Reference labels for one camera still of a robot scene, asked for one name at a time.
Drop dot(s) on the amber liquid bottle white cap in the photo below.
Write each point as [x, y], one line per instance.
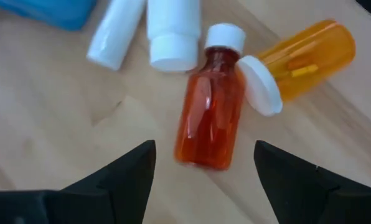
[210, 118]

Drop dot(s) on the white plastic bottle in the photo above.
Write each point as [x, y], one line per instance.
[173, 31]

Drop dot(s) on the orange pill vial white cap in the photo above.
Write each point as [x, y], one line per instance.
[310, 59]

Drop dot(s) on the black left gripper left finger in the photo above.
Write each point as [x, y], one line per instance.
[117, 193]

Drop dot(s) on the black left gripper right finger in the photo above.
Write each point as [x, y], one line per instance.
[297, 193]

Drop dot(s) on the slim white gauze roll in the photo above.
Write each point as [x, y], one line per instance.
[114, 37]

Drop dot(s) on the blue plastic first aid box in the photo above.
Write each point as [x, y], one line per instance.
[48, 12]

